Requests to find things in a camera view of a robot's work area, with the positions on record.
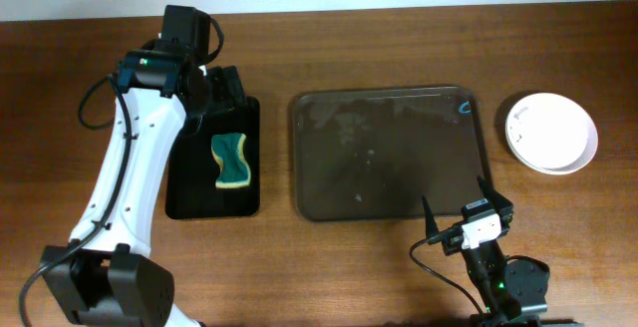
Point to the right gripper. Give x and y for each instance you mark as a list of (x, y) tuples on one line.
[(501, 206)]

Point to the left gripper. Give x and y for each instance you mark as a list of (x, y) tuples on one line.
[(230, 91)]

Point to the green yellow sponge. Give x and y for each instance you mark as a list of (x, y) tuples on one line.
[(228, 152)]

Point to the pink plate with stain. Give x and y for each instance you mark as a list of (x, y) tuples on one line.
[(551, 134)]

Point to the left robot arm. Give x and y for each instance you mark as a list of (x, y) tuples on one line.
[(104, 275)]

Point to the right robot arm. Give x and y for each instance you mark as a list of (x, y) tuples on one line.
[(512, 287)]

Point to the black rectangular tray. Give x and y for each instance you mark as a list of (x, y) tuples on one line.
[(192, 171)]

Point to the dark brown serving tray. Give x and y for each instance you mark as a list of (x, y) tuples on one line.
[(383, 154)]

